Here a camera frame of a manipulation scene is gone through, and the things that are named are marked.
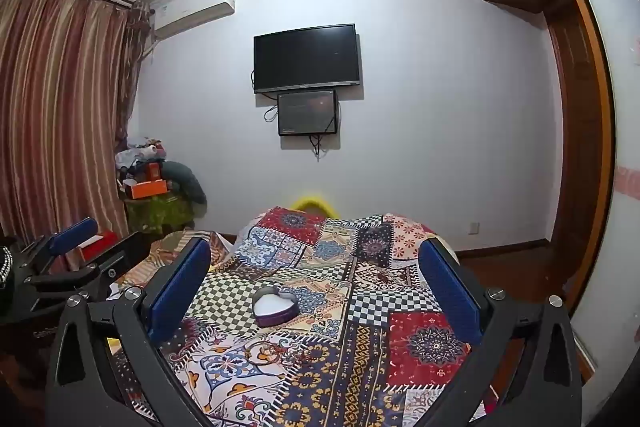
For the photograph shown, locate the red box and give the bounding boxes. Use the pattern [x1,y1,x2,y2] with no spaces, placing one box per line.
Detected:
[78,231,118,262]

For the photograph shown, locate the green covered side table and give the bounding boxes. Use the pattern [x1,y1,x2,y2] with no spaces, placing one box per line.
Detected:
[125,193,194,235]

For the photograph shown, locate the orange box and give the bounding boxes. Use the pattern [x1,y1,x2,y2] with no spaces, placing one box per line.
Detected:
[127,179,169,199]

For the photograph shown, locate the purple heart-shaped tin box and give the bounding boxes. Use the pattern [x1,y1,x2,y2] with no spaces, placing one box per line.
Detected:
[252,286,300,329]

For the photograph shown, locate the dark green plush cushion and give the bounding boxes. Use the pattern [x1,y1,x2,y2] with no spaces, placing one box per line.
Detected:
[162,160,207,206]

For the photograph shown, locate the colourful patchwork bedspread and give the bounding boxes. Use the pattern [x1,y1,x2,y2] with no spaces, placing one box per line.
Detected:
[112,206,490,427]

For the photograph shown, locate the red striped curtain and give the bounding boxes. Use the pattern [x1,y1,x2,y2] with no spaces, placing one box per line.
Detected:
[1,0,151,241]

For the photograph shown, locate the yellow plastic stool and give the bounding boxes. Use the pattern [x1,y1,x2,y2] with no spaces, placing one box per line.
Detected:
[290,195,340,219]

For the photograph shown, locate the wooden wardrobe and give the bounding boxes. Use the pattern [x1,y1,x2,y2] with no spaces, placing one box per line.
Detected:
[484,0,615,312]

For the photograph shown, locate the black white wrist strap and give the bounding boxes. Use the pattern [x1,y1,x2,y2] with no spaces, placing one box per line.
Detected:
[0,245,14,287]

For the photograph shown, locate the small black wall monitor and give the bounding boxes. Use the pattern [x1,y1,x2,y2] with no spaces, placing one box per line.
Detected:
[278,90,338,136]

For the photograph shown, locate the white wall air conditioner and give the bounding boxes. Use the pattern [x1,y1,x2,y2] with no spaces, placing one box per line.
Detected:
[154,0,235,40]

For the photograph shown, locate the black wall television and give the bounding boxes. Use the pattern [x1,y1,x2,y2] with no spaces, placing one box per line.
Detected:
[253,24,361,93]

